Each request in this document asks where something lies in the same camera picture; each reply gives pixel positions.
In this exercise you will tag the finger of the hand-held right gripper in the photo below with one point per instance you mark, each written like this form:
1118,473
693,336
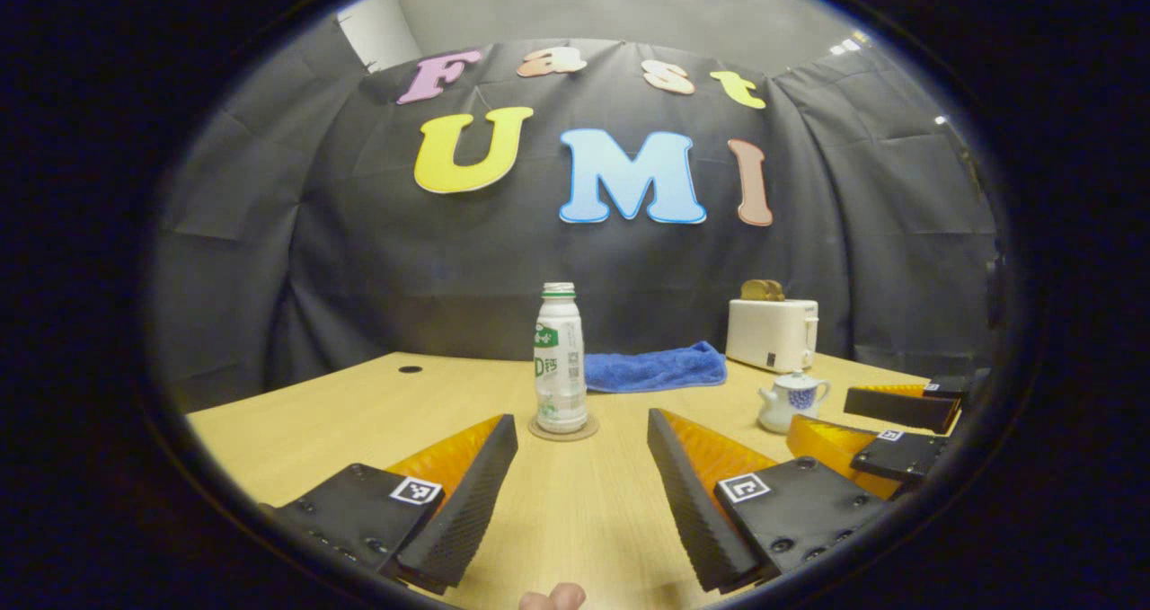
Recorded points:
903,457
898,408

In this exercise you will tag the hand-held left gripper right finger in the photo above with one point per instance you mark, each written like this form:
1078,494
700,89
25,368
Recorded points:
692,502

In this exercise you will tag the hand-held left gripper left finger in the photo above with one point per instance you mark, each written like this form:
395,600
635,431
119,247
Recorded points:
476,493

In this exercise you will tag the white blue-patterned teacup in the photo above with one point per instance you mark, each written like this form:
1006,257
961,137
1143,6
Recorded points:
782,417

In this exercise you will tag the white green water bottle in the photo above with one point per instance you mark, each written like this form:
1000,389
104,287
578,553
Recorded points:
561,403

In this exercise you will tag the round brown coaster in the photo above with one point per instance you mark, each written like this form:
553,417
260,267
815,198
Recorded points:
591,428

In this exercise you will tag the blue towel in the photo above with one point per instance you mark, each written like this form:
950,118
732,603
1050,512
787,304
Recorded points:
656,369

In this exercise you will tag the white toaster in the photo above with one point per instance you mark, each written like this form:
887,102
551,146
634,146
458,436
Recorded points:
768,336

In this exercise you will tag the brown toast slice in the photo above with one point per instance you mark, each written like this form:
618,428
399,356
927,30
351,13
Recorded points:
752,291
774,290

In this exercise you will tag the black backdrop cloth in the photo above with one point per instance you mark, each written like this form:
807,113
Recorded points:
359,260

